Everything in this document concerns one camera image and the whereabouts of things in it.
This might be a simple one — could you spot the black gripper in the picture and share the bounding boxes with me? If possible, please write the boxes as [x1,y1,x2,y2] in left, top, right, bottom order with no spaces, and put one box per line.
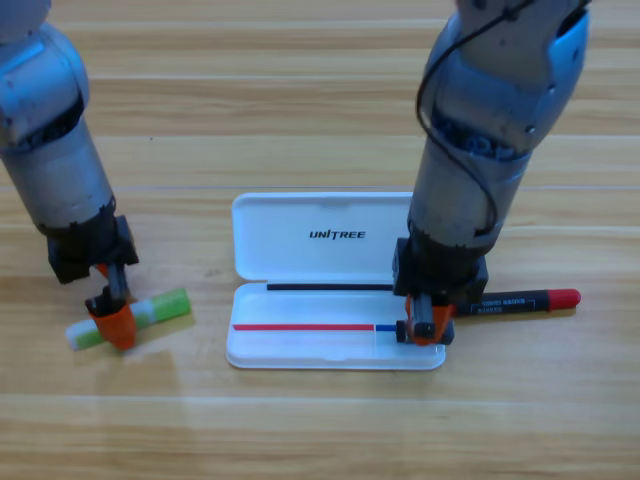
[47,214,140,351]
[392,237,489,347]

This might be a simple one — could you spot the green and white highlighter pen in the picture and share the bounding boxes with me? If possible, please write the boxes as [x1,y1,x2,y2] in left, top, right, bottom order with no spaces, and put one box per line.
[64,288,194,352]

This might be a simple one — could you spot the red and black marker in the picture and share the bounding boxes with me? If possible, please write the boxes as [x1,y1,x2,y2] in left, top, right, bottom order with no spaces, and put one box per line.
[452,288,583,318]

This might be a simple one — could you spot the white Unitree pencil case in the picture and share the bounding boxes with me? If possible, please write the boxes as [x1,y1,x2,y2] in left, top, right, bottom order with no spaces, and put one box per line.
[225,191,446,371]

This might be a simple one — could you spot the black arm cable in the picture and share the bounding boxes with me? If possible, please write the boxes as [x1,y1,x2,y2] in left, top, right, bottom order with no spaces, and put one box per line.
[415,0,534,239]

